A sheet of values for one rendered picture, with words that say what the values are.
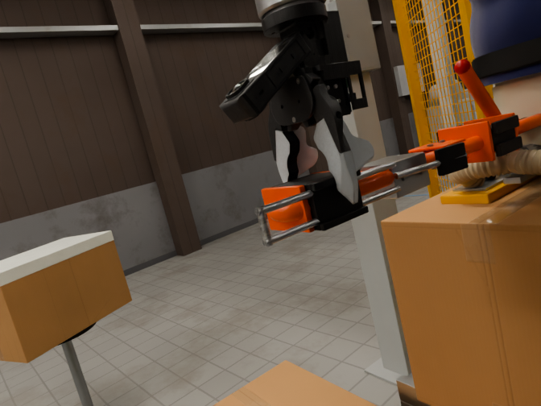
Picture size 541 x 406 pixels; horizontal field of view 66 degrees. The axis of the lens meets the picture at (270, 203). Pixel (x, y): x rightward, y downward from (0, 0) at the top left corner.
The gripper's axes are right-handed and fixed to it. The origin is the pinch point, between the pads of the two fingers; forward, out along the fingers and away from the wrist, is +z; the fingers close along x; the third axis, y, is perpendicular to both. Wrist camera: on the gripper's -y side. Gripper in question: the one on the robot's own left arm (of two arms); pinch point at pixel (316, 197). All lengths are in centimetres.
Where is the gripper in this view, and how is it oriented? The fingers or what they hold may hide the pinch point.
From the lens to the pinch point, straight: 47.4
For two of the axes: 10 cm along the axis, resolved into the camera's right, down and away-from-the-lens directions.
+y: 7.9, -2.7, 5.4
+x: -5.6, 0.0, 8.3
